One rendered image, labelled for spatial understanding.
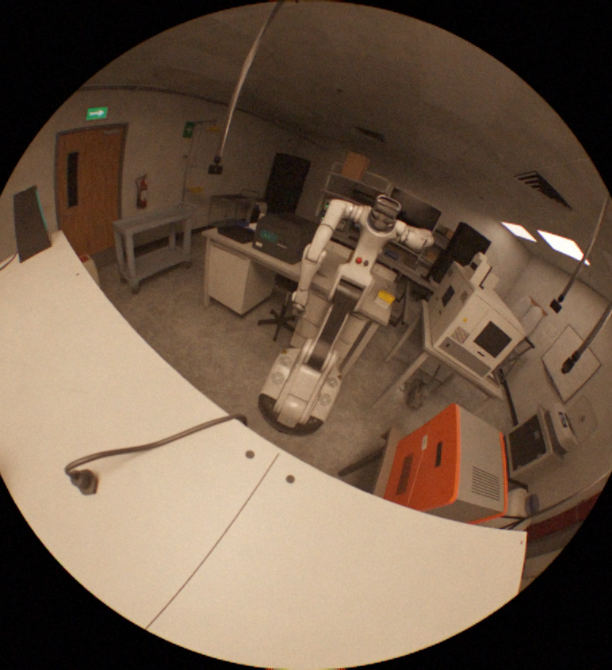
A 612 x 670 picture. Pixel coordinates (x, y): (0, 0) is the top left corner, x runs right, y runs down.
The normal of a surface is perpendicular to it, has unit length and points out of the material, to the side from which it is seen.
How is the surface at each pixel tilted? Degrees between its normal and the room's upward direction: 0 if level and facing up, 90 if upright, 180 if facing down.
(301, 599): 0
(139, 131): 90
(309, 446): 0
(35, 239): 88
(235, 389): 0
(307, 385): 47
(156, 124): 90
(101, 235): 90
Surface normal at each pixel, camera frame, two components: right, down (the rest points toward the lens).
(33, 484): 0.29, -0.71
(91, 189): 0.86, 0.49
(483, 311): -0.43, 0.51
